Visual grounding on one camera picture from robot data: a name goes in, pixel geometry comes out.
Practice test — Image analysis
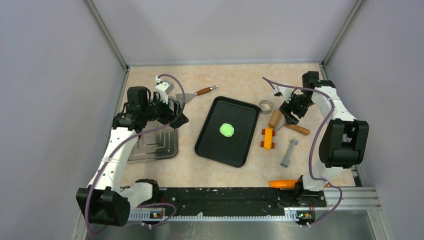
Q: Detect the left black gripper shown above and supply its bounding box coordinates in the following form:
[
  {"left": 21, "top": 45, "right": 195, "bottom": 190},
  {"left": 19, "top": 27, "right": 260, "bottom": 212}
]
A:
[{"left": 142, "top": 91, "right": 188, "bottom": 129}]

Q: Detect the yellow toy brick car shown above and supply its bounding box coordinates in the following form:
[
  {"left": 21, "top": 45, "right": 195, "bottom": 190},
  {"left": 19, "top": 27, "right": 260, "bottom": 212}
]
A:
[{"left": 260, "top": 127, "right": 276, "bottom": 151}]

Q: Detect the orange handled tool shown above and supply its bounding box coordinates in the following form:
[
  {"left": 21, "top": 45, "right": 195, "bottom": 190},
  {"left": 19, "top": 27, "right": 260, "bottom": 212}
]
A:
[{"left": 269, "top": 179, "right": 298, "bottom": 190}]

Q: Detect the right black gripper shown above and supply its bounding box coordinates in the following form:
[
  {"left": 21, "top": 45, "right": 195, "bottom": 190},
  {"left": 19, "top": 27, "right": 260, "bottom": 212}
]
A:
[{"left": 279, "top": 91, "right": 315, "bottom": 126}]

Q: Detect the grey plastic bolt toy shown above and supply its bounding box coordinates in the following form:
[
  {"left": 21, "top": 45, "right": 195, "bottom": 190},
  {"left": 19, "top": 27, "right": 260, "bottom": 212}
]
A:
[{"left": 280, "top": 138, "right": 299, "bottom": 168}]

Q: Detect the purple cable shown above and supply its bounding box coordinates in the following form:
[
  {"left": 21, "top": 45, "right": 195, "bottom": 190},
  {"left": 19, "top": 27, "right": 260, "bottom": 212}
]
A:
[
  {"left": 84, "top": 73, "right": 187, "bottom": 235},
  {"left": 262, "top": 76, "right": 344, "bottom": 228}
]

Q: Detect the round metal cookie cutter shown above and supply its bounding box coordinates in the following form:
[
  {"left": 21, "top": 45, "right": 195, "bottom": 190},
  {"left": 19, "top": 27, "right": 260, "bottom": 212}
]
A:
[{"left": 258, "top": 99, "right": 274, "bottom": 115}]

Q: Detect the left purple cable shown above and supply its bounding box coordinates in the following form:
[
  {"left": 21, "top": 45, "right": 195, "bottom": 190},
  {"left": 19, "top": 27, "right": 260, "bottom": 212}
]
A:
[{"left": 84, "top": 73, "right": 187, "bottom": 235}]

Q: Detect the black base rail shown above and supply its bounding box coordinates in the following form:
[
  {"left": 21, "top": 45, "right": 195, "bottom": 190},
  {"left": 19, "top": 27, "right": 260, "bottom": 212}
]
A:
[{"left": 142, "top": 187, "right": 327, "bottom": 217}]

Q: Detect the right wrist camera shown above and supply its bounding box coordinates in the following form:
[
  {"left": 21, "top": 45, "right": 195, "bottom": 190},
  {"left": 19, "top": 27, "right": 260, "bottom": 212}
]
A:
[{"left": 273, "top": 85, "right": 294, "bottom": 102}]

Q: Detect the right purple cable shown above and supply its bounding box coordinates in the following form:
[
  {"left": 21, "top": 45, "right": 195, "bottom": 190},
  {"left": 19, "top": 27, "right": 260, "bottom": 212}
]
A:
[{"left": 262, "top": 76, "right": 344, "bottom": 228}]

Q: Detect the black baking tray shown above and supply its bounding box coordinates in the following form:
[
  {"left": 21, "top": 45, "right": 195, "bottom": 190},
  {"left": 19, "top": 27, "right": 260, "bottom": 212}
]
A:
[{"left": 194, "top": 96, "right": 260, "bottom": 168}]

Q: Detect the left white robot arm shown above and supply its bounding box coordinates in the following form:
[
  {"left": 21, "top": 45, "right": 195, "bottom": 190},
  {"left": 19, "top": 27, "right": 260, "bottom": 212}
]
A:
[{"left": 76, "top": 83, "right": 189, "bottom": 228}]

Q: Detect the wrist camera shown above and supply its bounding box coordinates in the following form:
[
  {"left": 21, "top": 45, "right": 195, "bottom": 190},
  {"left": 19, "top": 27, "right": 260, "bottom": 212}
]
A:
[
  {"left": 155, "top": 76, "right": 174, "bottom": 104},
  {"left": 273, "top": 85, "right": 294, "bottom": 102}
]

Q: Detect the green dough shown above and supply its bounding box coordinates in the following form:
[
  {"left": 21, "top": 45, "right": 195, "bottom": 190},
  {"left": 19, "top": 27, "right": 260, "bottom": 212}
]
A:
[{"left": 219, "top": 123, "right": 235, "bottom": 138}]

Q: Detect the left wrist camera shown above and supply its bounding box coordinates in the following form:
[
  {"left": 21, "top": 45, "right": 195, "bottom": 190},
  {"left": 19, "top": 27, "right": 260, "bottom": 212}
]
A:
[{"left": 155, "top": 76, "right": 174, "bottom": 104}]

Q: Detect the wooden dough roller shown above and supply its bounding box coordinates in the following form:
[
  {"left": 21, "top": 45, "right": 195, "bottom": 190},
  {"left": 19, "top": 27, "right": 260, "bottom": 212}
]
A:
[{"left": 267, "top": 109, "right": 310, "bottom": 136}]

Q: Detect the silver metal tray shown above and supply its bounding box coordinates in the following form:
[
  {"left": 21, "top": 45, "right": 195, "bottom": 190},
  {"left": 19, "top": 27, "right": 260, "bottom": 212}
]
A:
[{"left": 128, "top": 126, "right": 179, "bottom": 164}]

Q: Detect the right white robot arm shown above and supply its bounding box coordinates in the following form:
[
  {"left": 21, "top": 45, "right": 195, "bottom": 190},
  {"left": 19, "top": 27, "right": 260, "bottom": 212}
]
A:
[{"left": 274, "top": 71, "right": 369, "bottom": 206}]

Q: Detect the metal scraper wooden handle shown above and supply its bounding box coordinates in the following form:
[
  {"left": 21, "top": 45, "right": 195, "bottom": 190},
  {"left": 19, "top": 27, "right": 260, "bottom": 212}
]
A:
[{"left": 175, "top": 85, "right": 218, "bottom": 104}]

